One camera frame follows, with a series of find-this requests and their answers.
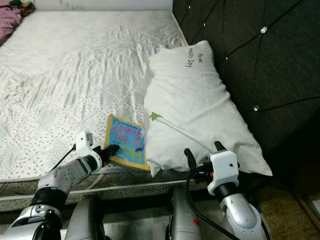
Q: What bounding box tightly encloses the grey robot left leg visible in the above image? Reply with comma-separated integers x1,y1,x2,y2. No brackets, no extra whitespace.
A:
64,196,107,240

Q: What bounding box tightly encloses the white pillow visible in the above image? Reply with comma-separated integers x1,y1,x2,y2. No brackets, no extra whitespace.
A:
142,40,274,179

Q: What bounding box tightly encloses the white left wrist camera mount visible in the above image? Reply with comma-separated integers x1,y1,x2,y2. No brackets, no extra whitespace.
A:
74,130,97,160

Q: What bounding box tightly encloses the grey robot right leg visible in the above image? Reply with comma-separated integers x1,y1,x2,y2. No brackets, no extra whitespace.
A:
165,187,205,240

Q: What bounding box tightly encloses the blue yellow children's book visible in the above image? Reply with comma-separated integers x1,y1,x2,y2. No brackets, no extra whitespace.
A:
103,113,151,172

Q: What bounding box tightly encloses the mauve cartoon print blanket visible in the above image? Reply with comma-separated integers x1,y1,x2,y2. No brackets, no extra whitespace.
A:
0,0,37,47

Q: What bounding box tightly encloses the black tufted headboard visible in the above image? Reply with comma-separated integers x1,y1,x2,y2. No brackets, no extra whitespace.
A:
172,0,320,187

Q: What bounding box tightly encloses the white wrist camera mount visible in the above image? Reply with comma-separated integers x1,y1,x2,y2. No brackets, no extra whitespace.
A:
207,148,240,197
74,130,97,160

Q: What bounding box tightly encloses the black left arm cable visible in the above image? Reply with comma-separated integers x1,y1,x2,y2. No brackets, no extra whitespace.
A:
49,144,78,173

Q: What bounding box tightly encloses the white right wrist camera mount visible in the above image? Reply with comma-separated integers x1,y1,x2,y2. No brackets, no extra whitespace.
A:
207,148,240,197

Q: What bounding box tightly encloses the white quilted mattress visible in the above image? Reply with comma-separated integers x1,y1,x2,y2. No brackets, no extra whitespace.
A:
0,10,218,213

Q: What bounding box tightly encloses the grey robot leg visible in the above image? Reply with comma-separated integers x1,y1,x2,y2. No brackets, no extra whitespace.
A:
165,187,205,240
64,196,107,240

